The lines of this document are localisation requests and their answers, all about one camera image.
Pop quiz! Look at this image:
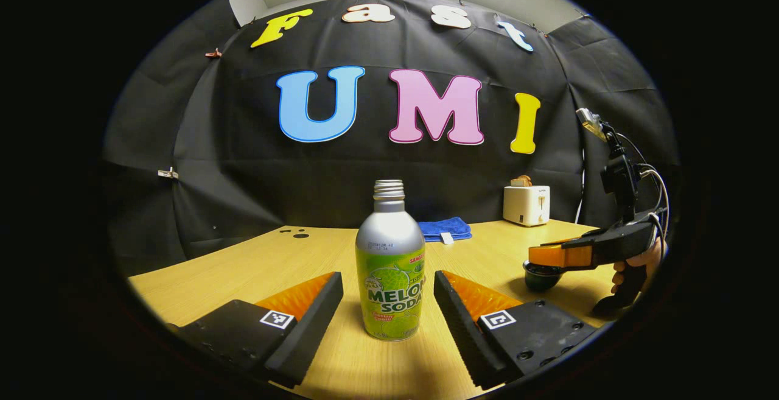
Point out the black backdrop cloth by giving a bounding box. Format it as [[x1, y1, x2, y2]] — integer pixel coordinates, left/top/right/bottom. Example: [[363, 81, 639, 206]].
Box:
[[103, 0, 679, 261]]

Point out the teal white teacup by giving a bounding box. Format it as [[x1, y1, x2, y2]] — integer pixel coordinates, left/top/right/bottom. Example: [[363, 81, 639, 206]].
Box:
[[523, 259, 568, 293]]

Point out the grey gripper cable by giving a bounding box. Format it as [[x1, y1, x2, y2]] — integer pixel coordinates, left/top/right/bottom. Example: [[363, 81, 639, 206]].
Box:
[[618, 132, 670, 242]]

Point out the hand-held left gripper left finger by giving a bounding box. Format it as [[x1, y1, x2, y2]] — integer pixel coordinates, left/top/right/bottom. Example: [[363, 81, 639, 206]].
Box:
[[167, 271, 344, 388]]

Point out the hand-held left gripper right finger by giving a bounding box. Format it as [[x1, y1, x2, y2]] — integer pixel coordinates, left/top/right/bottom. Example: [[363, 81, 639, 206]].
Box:
[[433, 269, 597, 390]]

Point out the silver green water bottle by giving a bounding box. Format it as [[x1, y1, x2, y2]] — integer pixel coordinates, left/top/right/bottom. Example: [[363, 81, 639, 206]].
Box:
[[355, 179, 427, 342]]

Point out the white toaster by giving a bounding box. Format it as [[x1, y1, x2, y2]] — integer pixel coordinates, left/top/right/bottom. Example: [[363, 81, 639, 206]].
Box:
[[503, 184, 551, 227]]

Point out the blue folded towel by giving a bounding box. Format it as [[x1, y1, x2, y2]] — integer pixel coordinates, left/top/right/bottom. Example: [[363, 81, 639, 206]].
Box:
[[417, 217, 473, 244]]

